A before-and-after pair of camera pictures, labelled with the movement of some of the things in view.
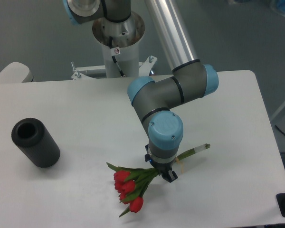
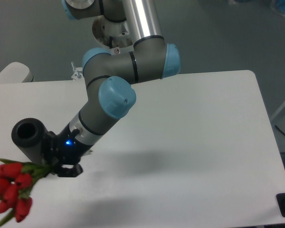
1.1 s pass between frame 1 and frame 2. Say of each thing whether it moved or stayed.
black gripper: moved
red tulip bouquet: moved
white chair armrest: stayed
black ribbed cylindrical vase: stayed
